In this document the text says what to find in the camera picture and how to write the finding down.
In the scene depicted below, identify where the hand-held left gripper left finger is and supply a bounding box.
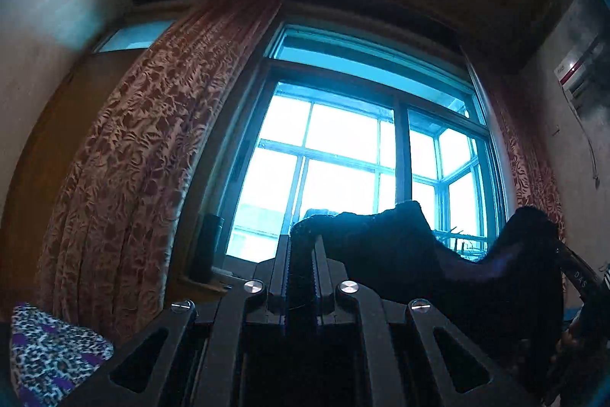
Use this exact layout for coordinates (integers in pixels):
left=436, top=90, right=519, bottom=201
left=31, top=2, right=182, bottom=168
left=71, top=235, right=306, bottom=407

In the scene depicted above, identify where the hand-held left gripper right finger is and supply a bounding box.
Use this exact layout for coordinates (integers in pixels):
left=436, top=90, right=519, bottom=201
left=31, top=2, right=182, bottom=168
left=312, top=236, right=539, bottom=407

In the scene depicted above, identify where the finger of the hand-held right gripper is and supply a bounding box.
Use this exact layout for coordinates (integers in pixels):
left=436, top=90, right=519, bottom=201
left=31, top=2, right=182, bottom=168
left=553, top=242, right=580, bottom=279

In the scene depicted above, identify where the dark purple garment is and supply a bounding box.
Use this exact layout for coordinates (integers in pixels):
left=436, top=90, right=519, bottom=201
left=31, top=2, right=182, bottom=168
left=291, top=200, right=568, bottom=370

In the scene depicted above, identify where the person's right hand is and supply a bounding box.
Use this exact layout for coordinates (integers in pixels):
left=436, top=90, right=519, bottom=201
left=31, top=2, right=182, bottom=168
left=548, top=328, right=580, bottom=370

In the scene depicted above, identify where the dark speaker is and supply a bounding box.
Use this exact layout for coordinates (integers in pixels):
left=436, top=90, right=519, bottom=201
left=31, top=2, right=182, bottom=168
left=191, top=213, right=225, bottom=284

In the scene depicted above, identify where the red floral patterned curtain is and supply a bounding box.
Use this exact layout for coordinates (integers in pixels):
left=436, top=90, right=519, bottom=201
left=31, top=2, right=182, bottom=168
left=35, top=0, right=287, bottom=341
left=486, top=73, right=568, bottom=246

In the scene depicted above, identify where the leopard print blanket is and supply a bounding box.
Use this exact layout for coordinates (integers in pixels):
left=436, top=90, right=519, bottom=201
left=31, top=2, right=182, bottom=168
left=10, top=302, right=115, bottom=407

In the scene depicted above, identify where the wooden wardrobe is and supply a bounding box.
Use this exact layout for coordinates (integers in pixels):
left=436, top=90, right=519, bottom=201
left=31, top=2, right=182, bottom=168
left=0, top=49, right=158, bottom=307

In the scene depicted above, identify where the air conditioner cable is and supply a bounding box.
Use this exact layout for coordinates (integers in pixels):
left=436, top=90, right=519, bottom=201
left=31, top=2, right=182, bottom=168
left=565, top=87, right=601, bottom=186

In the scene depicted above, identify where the window with metal frame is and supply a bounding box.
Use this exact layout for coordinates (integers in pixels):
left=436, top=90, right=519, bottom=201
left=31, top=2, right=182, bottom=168
left=224, top=23, right=506, bottom=265

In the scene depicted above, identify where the white wall air conditioner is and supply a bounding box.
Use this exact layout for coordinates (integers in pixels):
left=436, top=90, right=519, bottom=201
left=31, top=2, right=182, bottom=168
left=553, top=32, right=610, bottom=112

